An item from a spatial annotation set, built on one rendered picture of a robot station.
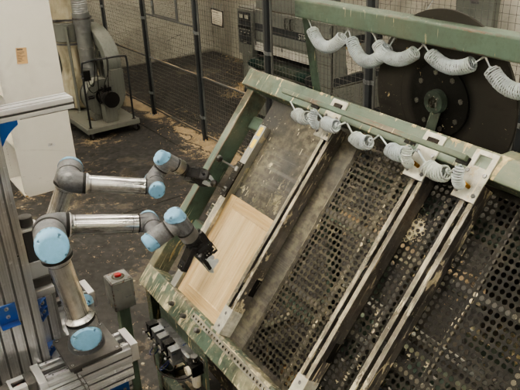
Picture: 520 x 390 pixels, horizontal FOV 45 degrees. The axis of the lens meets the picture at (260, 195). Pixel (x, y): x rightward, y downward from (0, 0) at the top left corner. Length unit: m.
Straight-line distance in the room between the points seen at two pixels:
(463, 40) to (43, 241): 1.80
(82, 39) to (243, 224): 5.73
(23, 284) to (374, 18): 1.94
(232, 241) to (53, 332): 0.92
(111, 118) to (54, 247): 6.02
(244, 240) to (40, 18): 3.99
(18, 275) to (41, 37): 4.10
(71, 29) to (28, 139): 2.39
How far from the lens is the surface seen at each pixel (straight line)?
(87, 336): 2.55
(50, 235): 2.33
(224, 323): 2.92
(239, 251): 3.07
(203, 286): 3.19
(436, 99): 2.93
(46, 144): 6.77
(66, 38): 8.66
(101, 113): 8.43
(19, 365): 2.95
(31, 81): 6.58
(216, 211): 3.26
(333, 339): 2.51
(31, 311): 2.82
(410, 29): 2.96
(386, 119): 2.68
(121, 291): 3.42
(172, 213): 2.42
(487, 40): 2.69
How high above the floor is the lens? 2.72
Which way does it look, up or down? 26 degrees down
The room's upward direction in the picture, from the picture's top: 2 degrees counter-clockwise
